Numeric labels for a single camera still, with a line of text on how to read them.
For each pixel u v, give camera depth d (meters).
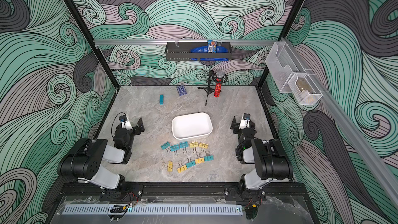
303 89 0.64
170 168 0.80
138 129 0.81
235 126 0.81
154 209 0.70
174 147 0.86
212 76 0.97
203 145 0.87
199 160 0.83
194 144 0.86
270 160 0.44
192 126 0.97
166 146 0.87
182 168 0.80
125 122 0.76
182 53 0.95
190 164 0.81
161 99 1.14
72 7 0.79
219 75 0.91
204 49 0.92
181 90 1.17
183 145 0.87
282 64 0.78
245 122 0.78
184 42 0.93
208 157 0.83
